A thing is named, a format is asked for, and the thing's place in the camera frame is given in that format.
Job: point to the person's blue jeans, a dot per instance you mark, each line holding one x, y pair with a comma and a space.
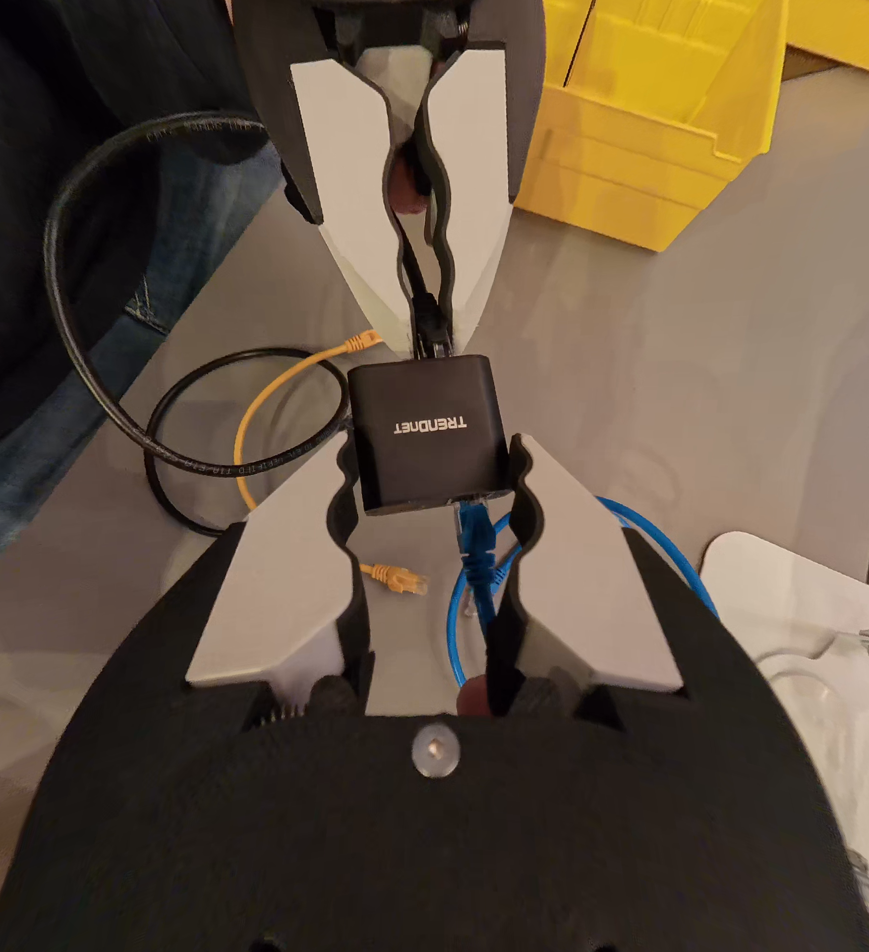
18, 461

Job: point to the person's right hand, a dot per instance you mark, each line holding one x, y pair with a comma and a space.
474, 697

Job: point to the black network switch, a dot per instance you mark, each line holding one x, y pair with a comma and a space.
427, 446

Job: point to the person's dark jacket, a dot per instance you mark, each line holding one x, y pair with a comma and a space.
33, 149

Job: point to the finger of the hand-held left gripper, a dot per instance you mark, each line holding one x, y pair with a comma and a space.
345, 163
479, 163

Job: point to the white board stand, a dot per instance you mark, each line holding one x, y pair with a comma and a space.
776, 595

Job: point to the yellow plastic bin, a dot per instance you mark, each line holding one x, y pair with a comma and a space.
627, 163
851, 30

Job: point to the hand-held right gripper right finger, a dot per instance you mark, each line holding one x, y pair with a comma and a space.
590, 595

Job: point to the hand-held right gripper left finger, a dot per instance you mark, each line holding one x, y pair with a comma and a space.
278, 595

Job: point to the person's left hand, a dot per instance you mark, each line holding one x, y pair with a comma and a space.
406, 182

